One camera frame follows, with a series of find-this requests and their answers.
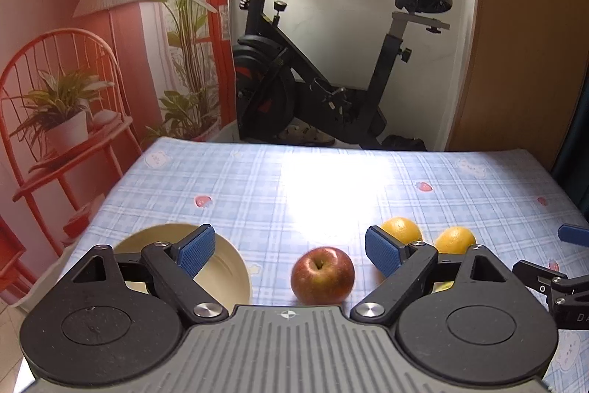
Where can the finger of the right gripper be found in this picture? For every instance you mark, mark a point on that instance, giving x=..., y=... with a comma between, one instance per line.
x=567, y=298
x=573, y=234

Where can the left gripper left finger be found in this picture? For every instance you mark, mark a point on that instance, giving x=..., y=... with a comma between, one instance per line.
x=172, y=268

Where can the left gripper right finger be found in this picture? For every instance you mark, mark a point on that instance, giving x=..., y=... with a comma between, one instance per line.
x=405, y=267

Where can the red apple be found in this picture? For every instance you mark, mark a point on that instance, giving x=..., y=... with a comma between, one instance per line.
x=323, y=276

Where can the round yellow orange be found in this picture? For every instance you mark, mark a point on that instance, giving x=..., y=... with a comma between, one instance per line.
x=403, y=229

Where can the beige oval plate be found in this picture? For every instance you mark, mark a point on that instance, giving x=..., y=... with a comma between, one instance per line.
x=225, y=276

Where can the large yellow lemon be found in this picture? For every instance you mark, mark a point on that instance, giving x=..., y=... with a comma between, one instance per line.
x=455, y=241

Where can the blue plaid tablecloth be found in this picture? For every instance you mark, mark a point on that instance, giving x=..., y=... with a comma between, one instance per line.
x=478, y=328

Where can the black bag on floor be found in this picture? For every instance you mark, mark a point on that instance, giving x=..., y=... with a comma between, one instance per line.
x=401, y=144

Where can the pair of shoes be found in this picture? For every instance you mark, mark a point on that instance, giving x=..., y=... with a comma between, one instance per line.
x=305, y=135

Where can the wooden wardrobe panel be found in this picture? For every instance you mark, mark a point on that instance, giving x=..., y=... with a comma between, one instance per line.
x=525, y=74

